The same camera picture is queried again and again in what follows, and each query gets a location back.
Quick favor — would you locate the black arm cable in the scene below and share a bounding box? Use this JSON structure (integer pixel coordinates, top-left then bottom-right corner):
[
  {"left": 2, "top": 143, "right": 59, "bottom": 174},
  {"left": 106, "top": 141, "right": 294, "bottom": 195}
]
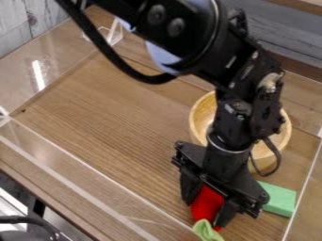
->
[{"left": 54, "top": 0, "right": 182, "bottom": 86}]

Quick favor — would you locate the clear acrylic front wall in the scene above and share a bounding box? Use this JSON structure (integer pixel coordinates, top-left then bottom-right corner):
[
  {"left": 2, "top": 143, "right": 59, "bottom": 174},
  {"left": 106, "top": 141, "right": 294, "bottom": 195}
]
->
[{"left": 0, "top": 106, "right": 202, "bottom": 241}]

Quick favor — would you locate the green rectangular sponge block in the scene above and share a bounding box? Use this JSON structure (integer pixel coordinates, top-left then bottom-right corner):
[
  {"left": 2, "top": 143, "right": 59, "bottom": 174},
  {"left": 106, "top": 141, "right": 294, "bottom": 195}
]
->
[{"left": 260, "top": 181, "right": 297, "bottom": 217}]

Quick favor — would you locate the red felt strawberry toy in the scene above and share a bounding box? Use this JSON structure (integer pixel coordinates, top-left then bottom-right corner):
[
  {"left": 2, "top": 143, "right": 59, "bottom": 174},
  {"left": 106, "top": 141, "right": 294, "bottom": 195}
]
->
[{"left": 190, "top": 185, "right": 225, "bottom": 241}]

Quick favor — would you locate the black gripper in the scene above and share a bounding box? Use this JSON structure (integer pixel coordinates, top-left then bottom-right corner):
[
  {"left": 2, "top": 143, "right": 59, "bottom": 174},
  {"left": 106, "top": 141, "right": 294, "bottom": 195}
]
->
[{"left": 171, "top": 141, "right": 269, "bottom": 228}]

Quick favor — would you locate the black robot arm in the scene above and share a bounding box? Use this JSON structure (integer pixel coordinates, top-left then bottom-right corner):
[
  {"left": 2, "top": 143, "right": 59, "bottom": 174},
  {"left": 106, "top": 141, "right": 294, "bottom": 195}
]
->
[{"left": 91, "top": 0, "right": 286, "bottom": 228}]

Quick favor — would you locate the clear acrylic corner bracket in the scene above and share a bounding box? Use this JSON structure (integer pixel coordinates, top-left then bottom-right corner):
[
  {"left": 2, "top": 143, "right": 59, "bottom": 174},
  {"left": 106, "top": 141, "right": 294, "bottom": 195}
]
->
[{"left": 97, "top": 18, "right": 123, "bottom": 45}]

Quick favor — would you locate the black cable under table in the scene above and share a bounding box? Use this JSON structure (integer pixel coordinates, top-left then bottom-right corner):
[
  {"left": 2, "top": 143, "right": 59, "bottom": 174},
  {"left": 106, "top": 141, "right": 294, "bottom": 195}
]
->
[{"left": 0, "top": 214, "right": 61, "bottom": 241}]

